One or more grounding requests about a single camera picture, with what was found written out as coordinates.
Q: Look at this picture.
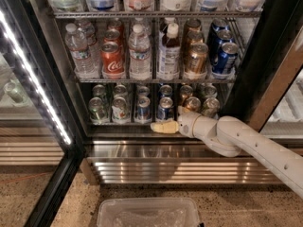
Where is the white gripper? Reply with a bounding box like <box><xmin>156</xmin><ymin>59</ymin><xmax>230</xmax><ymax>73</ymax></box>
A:
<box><xmin>151</xmin><ymin>106</ymin><xmax>203</xmax><ymax>139</ymax></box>

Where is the blue pepsi can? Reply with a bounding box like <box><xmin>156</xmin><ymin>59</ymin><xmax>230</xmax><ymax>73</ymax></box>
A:
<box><xmin>157</xmin><ymin>96</ymin><xmax>174</xmax><ymax>120</ymax></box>
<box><xmin>158</xmin><ymin>84</ymin><xmax>173</xmax><ymax>98</ymax></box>

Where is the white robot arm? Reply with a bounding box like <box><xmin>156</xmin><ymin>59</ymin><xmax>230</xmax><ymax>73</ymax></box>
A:
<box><xmin>151</xmin><ymin>112</ymin><xmax>303</xmax><ymax>198</ymax></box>

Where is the front gold soda can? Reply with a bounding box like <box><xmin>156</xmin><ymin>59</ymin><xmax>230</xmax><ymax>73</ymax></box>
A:
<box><xmin>184</xmin><ymin>96</ymin><xmax>201</xmax><ymax>113</ymax></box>

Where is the gold soda can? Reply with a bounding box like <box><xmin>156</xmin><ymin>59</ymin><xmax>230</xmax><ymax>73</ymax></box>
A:
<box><xmin>179</xmin><ymin>85</ymin><xmax>193</xmax><ymax>105</ymax></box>
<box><xmin>184</xmin><ymin>96</ymin><xmax>201</xmax><ymax>113</ymax></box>

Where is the rear gold soda can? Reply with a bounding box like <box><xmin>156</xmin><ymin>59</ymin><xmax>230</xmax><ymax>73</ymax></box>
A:
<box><xmin>179</xmin><ymin>85</ymin><xmax>193</xmax><ymax>105</ymax></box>

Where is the front blue red can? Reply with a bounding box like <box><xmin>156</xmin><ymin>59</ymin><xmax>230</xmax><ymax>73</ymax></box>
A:
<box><xmin>137</xmin><ymin>96</ymin><xmax>151</xmax><ymax>120</ymax></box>

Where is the blue red can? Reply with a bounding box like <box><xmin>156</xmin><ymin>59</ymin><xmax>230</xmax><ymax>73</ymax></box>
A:
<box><xmin>136</xmin><ymin>85</ymin><xmax>150</xmax><ymax>97</ymax></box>
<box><xmin>137</xmin><ymin>96</ymin><xmax>151</xmax><ymax>120</ymax></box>

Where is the front silver green can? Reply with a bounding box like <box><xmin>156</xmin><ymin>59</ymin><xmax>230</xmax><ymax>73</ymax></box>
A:
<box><xmin>202</xmin><ymin>97</ymin><xmax>220</xmax><ymax>117</ymax></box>

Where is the silver green can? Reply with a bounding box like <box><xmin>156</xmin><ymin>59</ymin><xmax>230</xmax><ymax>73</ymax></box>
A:
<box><xmin>200</xmin><ymin>83</ymin><xmax>217</xmax><ymax>99</ymax></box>
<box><xmin>202</xmin><ymin>97</ymin><xmax>220</xmax><ymax>117</ymax></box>

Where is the rear blue red can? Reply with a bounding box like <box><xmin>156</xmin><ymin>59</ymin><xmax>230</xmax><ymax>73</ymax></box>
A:
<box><xmin>136</xmin><ymin>85</ymin><xmax>150</xmax><ymax>97</ymax></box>

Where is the rear silver green can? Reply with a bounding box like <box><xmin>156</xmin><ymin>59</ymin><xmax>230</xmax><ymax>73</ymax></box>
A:
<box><xmin>200</xmin><ymin>83</ymin><xmax>217</xmax><ymax>99</ymax></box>

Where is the front white green can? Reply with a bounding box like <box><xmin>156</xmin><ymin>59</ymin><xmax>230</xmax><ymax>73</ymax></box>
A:
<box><xmin>112</xmin><ymin>96</ymin><xmax>129</xmax><ymax>121</ymax></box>

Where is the white green can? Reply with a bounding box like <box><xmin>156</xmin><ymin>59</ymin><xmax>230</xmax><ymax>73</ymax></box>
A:
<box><xmin>114</xmin><ymin>84</ymin><xmax>128</xmax><ymax>98</ymax></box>
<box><xmin>112</xmin><ymin>96</ymin><xmax>129</xmax><ymax>121</ymax></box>

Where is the front tall gold can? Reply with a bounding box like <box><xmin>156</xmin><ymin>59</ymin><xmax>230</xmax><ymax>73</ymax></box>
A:
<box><xmin>185</xmin><ymin>43</ymin><xmax>208</xmax><ymax>74</ymax></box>

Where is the tall gold can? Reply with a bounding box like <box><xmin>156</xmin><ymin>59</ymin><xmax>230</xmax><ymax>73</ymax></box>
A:
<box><xmin>185</xmin><ymin>43</ymin><xmax>208</xmax><ymax>74</ymax></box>
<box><xmin>185</xmin><ymin>31</ymin><xmax>205</xmax><ymax>48</ymax></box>
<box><xmin>184</xmin><ymin>18</ymin><xmax>202</xmax><ymax>34</ymax></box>

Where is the rear white green can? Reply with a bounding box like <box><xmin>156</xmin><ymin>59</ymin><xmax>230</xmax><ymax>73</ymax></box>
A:
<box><xmin>114</xmin><ymin>84</ymin><xmax>128</xmax><ymax>98</ymax></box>

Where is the front tall blue can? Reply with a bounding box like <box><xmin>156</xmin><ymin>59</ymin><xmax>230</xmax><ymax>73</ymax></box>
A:
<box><xmin>211</xmin><ymin>42</ymin><xmax>239</xmax><ymax>76</ymax></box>

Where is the tall blue can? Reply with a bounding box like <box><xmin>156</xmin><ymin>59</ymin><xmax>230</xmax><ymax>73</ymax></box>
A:
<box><xmin>211</xmin><ymin>42</ymin><xmax>239</xmax><ymax>76</ymax></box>
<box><xmin>208</xmin><ymin>18</ymin><xmax>229</xmax><ymax>36</ymax></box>
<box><xmin>209</xmin><ymin>29</ymin><xmax>234</xmax><ymax>63</ymax></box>

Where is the front green soda can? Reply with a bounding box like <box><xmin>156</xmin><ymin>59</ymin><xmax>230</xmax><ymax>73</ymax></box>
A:
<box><xmin>88</xmin><ymin>97</ymin><xmax>107</xmax><ymax>120</ymax></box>

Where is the green soda can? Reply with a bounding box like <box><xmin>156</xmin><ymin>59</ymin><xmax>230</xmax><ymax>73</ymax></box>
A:
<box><xmin>88</xmin><ymin>97</ymin><xmax>107</xmax><ymax>120</ymax></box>
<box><xmin>92</xmin><ymin>84</ymin><xmax>108</xmax><ymax>103</ymax></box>

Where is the rear green soda can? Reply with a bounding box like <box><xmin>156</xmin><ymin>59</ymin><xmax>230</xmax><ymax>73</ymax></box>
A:
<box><xmin>92</xmin><ymin>84</ymin><xmax>108</xmax><ymax>103</ymax></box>

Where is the middle tall gold can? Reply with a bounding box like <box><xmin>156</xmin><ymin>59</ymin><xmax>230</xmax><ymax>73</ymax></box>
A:
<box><xmin>185</xmin><ymin>31</ymin><xmax>205</xmax><ymax>48</ymax></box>

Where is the front red coca-cola can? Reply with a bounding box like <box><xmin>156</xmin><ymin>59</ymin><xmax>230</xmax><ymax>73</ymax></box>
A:
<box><xmin>101</xmin><ymin>42</ymin><xmax>124</xmax><ymax>75</ymax></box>

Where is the red coca-cola can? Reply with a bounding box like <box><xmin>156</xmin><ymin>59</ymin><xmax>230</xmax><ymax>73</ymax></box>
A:
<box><xmin>101</xmin><ymin>42</ymin><xmax>124</xmax><ymax>75</ymax></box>
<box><xmin>107</xmin><ymin>19</ymin><xmax>124</xmax><ymax>33</ymax></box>
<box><xmin>103</xmin><ymin>29</ymin><xmax>122</xmax><ymax>46</ymax></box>

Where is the rear tall gold can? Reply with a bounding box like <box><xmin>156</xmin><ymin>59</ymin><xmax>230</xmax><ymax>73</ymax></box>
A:
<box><xmin>184</xmin><ymin>18</ymin><xmax>202</xmax><ymax>34</ymax></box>

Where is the middle tall blue can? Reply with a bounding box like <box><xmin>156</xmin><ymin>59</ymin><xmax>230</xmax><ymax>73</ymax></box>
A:
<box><xmin>209</xmin><ymin>29</ymin><xmax>234</xmax><ymax>63</ymax></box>

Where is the middle red coca-cola can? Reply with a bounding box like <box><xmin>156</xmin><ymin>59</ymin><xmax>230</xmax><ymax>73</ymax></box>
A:
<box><xmin>103</xmin><ymin>29</ymin><xmax>122</xmax><ymax>46</ymax></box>

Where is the rear tall blue can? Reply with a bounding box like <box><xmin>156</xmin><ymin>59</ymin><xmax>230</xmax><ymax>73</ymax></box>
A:
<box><xmin>208</xmin><ymin>18</ymin><xmax>229</xmax><ymax>36</ymax></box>

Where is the rear red coca-cola can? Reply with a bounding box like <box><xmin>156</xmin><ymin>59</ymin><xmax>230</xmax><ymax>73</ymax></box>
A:
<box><xmin>107</xmin><ymin>19</ymin><xmax>124</xmax><ymax>33</ymax></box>

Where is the right sliding fridge door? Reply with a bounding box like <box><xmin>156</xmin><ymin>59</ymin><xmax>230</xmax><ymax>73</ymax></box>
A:
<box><xmin>226</xmin><ymin>28</ymin><xmax>303</xmax><ymax>158</ymax></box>

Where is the open glass fridge door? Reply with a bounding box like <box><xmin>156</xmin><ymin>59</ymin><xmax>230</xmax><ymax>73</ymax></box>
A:
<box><xmin>0</xmin><ymin>0</ymin><xmax>83</xmax><ymax>227</ymax></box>

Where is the front middle water bottle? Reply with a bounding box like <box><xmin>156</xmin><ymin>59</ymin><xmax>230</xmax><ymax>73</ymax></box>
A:
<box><xmin>128</xmin><ymin>24</ymin><xmax>152</xmax><ymax>79</ymax></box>

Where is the water bottle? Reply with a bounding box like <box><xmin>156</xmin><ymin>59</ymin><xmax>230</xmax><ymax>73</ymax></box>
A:
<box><xmin>65</xmin><ymin>23</ymin><xmax>95</xmax><ymax>75</ymax></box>
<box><xmin>128</xmin><ymin>24</ymin><xmax>152</xmax><ymax>79</ymax></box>
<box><xmin>132</xmin><ymin>18</ymin><xmax>152</xmax><ymax>35</ymax></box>
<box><xmin>75</xmin><ymin>18</ymin><xmax>100</xmax><ymax>69</ymax></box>

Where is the front brown tea bottle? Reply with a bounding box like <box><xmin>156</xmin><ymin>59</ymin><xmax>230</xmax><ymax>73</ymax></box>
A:
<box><xmin>158</xmin><ymin>23</ymin><xmax>181</xmax><ymax>79</ymax></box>

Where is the brown tea bottle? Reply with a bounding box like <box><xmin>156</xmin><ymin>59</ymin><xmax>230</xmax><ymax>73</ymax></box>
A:
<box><xmin>158</xmin><ymin>23</ymin><xmax>181</xmax><ymax>79</ymax></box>
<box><xmin>159</xmin><ymin>17</ymin><xmax>176</xmax><ymax>37</ymax></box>

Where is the rear brown tea bottle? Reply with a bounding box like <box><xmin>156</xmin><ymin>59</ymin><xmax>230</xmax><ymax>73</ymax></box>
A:
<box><xmin>159</xmin><ymin>17</ymin><xmax>176</xmax><ymax>37</ymax></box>

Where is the clear plastic bin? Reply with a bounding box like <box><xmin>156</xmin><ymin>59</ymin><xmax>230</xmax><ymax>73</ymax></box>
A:
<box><xmin>97</xmin><ymin>197</ymin><xmax>201</xmax><ymax>227</ymax></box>

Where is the rear middle water bottle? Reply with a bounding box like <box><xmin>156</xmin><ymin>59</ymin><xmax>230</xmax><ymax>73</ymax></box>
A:
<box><xmin>132</xmin><ymin>18</ymin><xmax>152</xmax><ymax>35</ymax></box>

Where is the rear left water bottle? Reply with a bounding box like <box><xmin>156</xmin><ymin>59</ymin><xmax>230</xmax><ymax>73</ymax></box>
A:
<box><xmin>75</xmin><ymin>18</ymin><xmax>100</xmax><ymax>69</ymax></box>

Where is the front left water bottle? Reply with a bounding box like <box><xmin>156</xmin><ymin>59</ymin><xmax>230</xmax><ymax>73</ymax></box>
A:
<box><xmin>65</xmin><ymin>23</ymin><xmax>95</xmax><ymax>75</ymax></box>

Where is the middle wire fridge shelf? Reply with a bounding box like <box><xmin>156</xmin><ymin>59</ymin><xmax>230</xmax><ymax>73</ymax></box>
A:
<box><xmin>73</xmin><ymin>78</ymin><xmax>235</xmax><ymax>84</ymax></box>

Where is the wire fridge shelf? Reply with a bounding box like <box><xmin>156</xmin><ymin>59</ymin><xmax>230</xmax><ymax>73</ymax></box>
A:
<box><xmin>73</xmin><ymin>78</ymin><xmax>235</xmax><ymax>84</ymax></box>
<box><xmin>53</xmin><ymin>10</ymin><xmax>261</xmax><ymax>19</ymax></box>

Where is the upper wire fridge shelf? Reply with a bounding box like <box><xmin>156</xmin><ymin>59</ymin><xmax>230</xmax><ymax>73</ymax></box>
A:
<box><xmin>53</xmin><ymin>10</ymin><xmax>261</xmax><ymax>19</ymax></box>

